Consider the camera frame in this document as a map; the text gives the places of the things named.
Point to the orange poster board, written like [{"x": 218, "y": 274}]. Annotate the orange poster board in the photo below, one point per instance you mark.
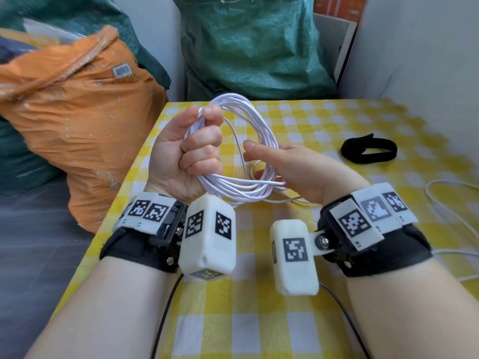
[{"x": 340, "y": 5}]

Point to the large grey board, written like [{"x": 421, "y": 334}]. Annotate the large grey board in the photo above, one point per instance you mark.
[{"x": 419, "y": 63}]

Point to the tall crumpled green sack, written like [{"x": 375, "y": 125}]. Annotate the tall crumpled green sack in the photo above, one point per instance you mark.
[{"x": 142, "y": 37}]

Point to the dark blue parcel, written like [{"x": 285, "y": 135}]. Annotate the dark blue parcel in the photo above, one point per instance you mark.
[{"x": 11, "y": 50}]

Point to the yellow flat parcel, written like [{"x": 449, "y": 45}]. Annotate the yellow flat parcel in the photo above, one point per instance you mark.
[{"x": 30, "y": 37}]

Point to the person's left forearm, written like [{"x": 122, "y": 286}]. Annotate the person's left forearm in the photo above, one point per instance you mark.
[{"x": 104, "y": 310}]

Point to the small pale leaning board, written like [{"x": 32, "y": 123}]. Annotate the small pale leaning board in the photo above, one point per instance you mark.
[{"x": 333, "y": 42}]

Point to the orange woven sack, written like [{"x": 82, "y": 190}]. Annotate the orange woven sack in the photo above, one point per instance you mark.
[{"x": 82, "y": 119}]

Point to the white marker wrist band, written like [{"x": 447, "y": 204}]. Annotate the white marker wrist band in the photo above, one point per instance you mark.
[
  {"x": 147, "y": 213},
  {"x": 374, "y": 214}
]

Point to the yellow checkered tablecloth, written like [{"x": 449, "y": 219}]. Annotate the yellow checkered tablecloth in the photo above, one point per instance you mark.
[{"x": 262, "y": 317}]

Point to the clear plastic parcel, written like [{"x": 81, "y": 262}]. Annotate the clear plastic parcel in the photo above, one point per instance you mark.
[{"x": 52, "y": 29}]

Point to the upright open green sack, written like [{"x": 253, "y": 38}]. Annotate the upright open green sack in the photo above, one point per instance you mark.
[{"x": 254, "y": 44}]

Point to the person's left hand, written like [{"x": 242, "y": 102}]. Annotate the person's left hand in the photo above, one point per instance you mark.
[{"x": 179, "y": 153}]

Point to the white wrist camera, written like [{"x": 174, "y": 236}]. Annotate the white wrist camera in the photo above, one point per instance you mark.
[
  {"x": 207, "y": 237},
  {"x": 293, "y": 257}
]

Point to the person's right hand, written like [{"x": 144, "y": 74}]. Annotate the person's right hand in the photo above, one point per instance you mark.
[{"x": 314, "y": 171}]

